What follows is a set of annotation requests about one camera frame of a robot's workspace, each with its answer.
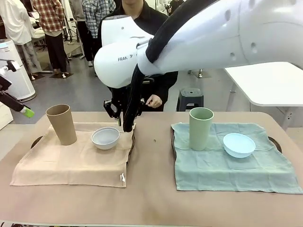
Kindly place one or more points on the bystander in blue plaid shirt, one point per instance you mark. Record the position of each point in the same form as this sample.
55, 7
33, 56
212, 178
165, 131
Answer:
94, 16

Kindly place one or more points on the person in black jacket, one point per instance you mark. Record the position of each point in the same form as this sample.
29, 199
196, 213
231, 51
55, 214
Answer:
154, 21

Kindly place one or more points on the white box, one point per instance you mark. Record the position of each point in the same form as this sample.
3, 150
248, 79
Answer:
6, 116

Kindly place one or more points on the bystander in grey top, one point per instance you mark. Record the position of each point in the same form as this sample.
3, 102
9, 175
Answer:
82, 35

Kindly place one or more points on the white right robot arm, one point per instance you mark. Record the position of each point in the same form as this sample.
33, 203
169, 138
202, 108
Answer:
213, 35

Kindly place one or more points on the beige cloth mat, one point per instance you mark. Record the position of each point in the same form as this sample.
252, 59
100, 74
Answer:
71, 163

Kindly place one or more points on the teal cloth mat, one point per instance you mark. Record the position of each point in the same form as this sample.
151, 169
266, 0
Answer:
225, 172

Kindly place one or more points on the bystander in red plaid shirt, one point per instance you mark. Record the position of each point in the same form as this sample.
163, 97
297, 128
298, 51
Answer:
48, 16

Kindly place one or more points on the light blue bowl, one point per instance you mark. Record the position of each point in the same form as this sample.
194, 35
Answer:
239, 146

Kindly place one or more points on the bystander in white shirt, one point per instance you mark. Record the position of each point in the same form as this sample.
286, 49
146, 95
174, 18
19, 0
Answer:
16, 19

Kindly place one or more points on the dark brown plastic tray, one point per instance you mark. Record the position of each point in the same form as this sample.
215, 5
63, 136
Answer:
133, 143

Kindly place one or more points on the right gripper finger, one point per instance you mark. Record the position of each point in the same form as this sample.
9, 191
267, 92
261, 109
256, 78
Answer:
141, 105
111, 110

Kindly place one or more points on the white cylindrical air purifier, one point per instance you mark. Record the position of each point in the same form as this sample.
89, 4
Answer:
21, 80

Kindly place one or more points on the dark tray under teal cloth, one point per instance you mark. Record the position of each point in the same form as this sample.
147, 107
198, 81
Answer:
172, 146

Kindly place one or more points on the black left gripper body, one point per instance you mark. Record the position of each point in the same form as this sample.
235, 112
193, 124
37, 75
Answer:
4, 82

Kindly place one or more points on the large white table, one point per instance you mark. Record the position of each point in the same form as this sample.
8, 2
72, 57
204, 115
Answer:
267, 82

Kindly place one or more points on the tall pale green cup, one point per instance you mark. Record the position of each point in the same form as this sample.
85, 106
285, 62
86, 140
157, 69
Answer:
200, 134

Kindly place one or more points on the tall beige cup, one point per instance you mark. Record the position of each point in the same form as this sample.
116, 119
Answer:
64, 127

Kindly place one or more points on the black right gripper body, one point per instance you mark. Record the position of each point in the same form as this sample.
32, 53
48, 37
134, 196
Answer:
120, 99

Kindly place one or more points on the person's left forearm black sleeve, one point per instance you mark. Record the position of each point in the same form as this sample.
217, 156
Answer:
169, 85

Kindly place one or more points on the white round bowl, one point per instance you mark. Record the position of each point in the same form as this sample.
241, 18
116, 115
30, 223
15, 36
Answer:
105, 143

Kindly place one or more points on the grey plastic stool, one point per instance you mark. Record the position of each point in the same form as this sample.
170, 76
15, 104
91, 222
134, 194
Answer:
189, 94

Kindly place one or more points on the person's left hand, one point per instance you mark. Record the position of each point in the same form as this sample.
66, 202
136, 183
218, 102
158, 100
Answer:
155, 101

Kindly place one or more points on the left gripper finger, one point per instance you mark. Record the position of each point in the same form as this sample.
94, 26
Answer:
11, 102
13, 66

